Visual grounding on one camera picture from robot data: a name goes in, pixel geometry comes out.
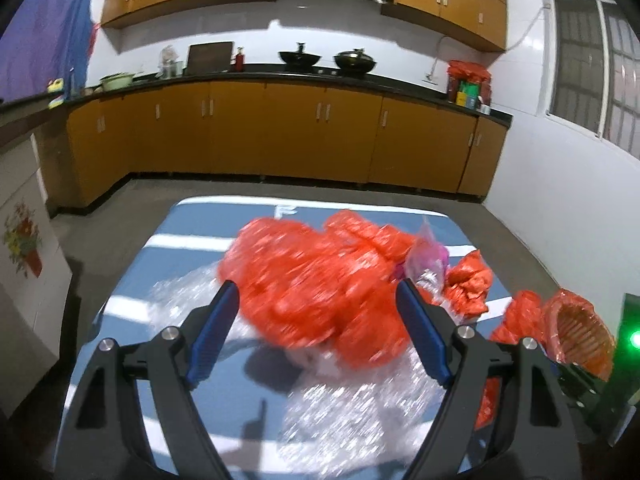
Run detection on large clear bubble wrap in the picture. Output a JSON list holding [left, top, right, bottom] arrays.
[[279, 345, 453, 478]]

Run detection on white wall cable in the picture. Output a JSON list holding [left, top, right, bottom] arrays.
[[422, 7, 551, 85]]

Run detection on window with grille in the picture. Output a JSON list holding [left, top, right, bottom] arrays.
[[542, 0, 640, 161]]

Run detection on green container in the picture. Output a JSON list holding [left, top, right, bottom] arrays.
[[456, 82, 481, 108]]

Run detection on black kitchen countertop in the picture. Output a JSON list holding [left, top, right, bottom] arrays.
[[0, 62, 513, 128]]

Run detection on large red plastic bag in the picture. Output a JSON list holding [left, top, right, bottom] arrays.
[[218, 210, 441, 372]]

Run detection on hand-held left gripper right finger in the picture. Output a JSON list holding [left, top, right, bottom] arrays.
[[395, 279, 583, 480]]

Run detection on red bag of containers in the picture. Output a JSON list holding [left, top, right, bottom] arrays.
[[446, 60, 492, 106]]

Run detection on wicker wastebasket with red liner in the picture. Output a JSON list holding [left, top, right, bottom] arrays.
[[475, 288, 617, 431]]

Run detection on black wok with lid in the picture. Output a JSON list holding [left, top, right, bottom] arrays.
[[333, 48, 377, 77]]

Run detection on green basin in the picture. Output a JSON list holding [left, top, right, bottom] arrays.
[[99, 73, 136, 92]]

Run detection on blue striped table cover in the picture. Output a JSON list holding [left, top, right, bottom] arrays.
[[60, 196, 521, 480]]

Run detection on wooden lower kitchen cabinets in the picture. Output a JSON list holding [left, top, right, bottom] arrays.
[[40, 80, 508, 208]]

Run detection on dark wooden cutting board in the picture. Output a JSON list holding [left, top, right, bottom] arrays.
[[186, 41, 235, 76]]

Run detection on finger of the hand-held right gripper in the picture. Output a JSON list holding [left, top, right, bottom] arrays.
[[555, 362, 608, 412]]

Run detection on small red plastic bag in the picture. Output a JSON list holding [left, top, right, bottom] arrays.
[[444, 250, 493, 318]]

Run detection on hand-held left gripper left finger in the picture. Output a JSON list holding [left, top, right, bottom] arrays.
[[52, 280, 241, 480]]

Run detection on white cabinet with flower sticker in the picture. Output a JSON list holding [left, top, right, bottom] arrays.
[[0, 132, 73, 421]]

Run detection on pink plastic bag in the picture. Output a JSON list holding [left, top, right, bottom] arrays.
[[404, 217, 451, 306]]

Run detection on purple hanging cloth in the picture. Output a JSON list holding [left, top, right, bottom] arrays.
[[0, 0, 98, 103]]

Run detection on white plastic bag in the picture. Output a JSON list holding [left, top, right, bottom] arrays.
[[159, 45, 183, 79]]

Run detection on small clear bubble wrap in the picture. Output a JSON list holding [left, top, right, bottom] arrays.
[[149, 264, 251, 348]]

